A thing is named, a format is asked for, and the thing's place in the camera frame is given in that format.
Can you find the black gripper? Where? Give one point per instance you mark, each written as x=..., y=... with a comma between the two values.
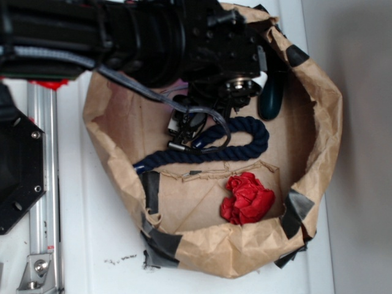
x=223, y=56

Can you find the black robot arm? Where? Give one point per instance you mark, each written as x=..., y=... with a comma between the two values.
x=154, y=42

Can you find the dark green oval object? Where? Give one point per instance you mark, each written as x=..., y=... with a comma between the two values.
x=270, y=100

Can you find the red crumpled paper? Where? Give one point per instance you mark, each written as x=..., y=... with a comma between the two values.
x=250, y=200

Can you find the brown paper bin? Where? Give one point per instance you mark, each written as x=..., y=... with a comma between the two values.
x=177, y=206

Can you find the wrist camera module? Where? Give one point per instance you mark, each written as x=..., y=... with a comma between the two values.
x=185, y=127

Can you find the aluminium rail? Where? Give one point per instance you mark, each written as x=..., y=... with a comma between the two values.
x=44, y=216

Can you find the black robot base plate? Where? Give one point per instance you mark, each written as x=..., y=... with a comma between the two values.
x=22, y=170

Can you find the metal corner bracket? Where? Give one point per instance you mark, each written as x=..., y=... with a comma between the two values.
x=39, y=275

